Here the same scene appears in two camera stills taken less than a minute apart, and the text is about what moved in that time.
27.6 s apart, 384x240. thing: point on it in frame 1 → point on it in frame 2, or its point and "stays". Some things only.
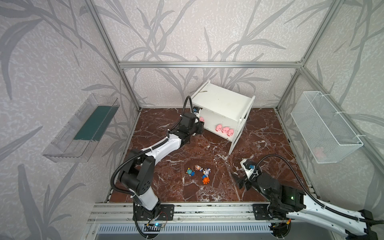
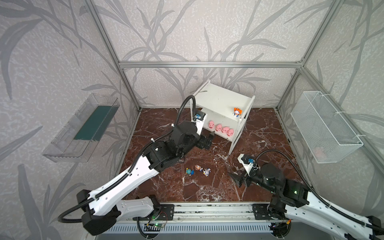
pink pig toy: (230, 132) stays
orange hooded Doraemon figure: (205, 179) → (237, 112)
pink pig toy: (218, 127) stays
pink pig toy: (225, 129) stays
